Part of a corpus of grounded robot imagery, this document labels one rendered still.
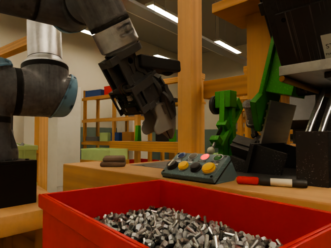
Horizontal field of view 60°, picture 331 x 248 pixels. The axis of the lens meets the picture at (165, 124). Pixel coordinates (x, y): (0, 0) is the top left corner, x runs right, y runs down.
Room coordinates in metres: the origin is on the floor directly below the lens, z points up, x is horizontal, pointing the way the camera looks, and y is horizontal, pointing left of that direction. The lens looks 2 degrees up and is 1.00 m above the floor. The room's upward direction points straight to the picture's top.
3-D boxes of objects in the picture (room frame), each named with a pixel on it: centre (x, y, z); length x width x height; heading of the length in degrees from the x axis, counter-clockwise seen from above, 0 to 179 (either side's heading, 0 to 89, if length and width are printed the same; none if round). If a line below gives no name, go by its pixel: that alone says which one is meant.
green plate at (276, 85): (0.75, -0.32, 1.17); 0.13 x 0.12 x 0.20; 46
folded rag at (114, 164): (0.96, 0.17, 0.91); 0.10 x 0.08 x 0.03; 6
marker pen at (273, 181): (0.57, -0.21, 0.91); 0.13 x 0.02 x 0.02; 67
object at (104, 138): (7.14, 1.16, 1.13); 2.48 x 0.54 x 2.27; 52
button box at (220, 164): (0.67, -0.08, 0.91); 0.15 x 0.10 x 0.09; 46
